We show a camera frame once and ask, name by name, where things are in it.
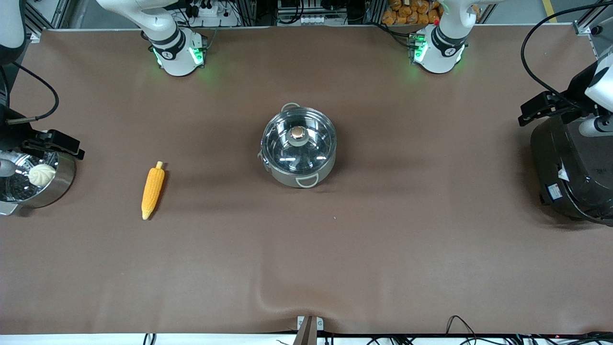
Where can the steel steamer pot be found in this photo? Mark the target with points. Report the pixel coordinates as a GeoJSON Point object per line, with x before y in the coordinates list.
{"type": "Point", "coordinates": [62, 184]}

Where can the bag of orange snacks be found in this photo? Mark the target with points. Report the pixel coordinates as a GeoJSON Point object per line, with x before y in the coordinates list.
{"type": "Point", "coordinates": [412, 12]}

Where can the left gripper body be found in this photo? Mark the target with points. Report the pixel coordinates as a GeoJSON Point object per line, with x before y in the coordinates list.
{"type": "Point", "coordinates": [576, 91]}

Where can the glass pot lid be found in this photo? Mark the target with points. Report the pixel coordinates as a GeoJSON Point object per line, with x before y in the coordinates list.
{"type": "Point", "coordinates": [299, 135]}

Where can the aluminium frame profile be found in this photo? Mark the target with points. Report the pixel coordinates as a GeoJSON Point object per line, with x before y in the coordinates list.
{"type": "Point", "coordinates": [591, 21]}

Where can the white power strip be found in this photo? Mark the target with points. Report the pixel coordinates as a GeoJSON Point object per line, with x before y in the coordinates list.
{"type": "Point", "coordinates": [210, 12]}

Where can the brown table cloth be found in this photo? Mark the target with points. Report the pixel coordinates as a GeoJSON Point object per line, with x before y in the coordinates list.
{"type": "Point", "coordinates": [306, 258]}

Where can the white steamed bun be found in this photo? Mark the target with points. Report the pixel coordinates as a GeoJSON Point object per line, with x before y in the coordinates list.
{"type": "Point", "coordinates": [42, 175]}

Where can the black rice cooker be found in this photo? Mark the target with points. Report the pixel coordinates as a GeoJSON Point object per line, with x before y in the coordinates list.
{"type": "Point", "coordinates": [574, 177]}

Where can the small white socket strip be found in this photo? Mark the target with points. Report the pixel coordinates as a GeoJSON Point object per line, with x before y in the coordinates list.
{"type": "Point", "coordinates": [316, 19]}

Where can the yellow knitted corn cob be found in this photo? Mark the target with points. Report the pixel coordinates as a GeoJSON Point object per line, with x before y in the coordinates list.
{"type": "Point", "coordinates": [153, 189]}

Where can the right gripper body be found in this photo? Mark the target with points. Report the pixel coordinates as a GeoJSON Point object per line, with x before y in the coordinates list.
{"type": "Point", "coordinates": [10, 134]}

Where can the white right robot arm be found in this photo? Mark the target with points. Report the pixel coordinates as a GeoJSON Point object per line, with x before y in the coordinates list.
{"type": "Point", "coordinates": [175, 45]}

